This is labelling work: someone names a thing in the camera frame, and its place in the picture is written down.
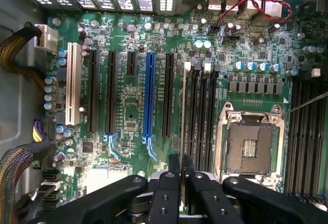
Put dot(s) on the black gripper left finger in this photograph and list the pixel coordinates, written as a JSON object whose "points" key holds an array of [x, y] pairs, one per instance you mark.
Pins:
{"points": [[164, 198]]}

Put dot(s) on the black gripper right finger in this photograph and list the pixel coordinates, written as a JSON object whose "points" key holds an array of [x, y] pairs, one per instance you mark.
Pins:
{"points": [[205, 198]]}

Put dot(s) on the RAM slot with white latch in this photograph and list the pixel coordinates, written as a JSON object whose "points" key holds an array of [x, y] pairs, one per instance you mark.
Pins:
{"points": [[202, 116], [311, 147]]}

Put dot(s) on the blue expansion slot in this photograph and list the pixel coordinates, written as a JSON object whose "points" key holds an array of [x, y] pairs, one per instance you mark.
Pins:
{"points": [[149, 96]]}

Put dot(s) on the long black expansion slot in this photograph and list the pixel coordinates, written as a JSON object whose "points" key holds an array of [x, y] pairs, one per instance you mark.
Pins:
{"points": [[168, 93], [112, 93], [93, 90]]}

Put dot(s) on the RAM memory stick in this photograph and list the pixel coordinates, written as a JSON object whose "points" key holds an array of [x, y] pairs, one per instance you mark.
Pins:
{"points": [[187, 65]]}

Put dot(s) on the short black expansion slot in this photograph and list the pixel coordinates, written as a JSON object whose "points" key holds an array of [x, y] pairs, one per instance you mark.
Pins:
{"points": [[131, 63]]}

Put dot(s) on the white PCI expansion slot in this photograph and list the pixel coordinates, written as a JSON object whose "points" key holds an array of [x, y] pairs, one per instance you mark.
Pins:
{"points": [[72, 85]]}

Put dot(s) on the silver chipset heat sink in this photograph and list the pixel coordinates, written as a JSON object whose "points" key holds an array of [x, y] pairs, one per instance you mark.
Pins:
{"points": [[102, 180]]}

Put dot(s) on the green motherboard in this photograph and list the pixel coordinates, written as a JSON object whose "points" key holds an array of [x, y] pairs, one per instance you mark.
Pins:
{"points": [[128, 93]]}

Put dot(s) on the blue-topped capacitor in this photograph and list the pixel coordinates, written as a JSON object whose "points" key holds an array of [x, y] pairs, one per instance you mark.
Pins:
{"points": [[198, 44], [249, 66], [238, 65], [262, 66], [207, 44], [274, 67]]}

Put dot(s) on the thin metal locking lever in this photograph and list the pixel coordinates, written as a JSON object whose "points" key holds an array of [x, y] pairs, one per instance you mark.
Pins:
{"points": [[305, 104]]}

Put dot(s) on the black fan header plug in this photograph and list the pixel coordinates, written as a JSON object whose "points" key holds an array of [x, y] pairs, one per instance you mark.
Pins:
{"points": [[214, 29]]}

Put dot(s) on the grey metal PC case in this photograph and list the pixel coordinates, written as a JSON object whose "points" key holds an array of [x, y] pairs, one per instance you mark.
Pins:
{"points": [[15, 106]]}

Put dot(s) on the silver USB port stack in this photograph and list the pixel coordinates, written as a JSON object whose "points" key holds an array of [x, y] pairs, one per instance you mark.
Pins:
{"points": [[223, 1]]}

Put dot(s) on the white power connector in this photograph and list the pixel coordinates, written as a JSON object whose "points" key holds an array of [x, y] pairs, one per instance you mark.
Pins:
{"points": [[47, 38]]}

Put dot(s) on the silver rear port block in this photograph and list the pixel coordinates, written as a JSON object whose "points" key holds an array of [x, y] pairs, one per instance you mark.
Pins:
{"points": [[264, 3]]}

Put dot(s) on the CPU socket with metal frame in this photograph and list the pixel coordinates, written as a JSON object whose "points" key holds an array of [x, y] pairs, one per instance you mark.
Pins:
{"points": [[249, 147]]}

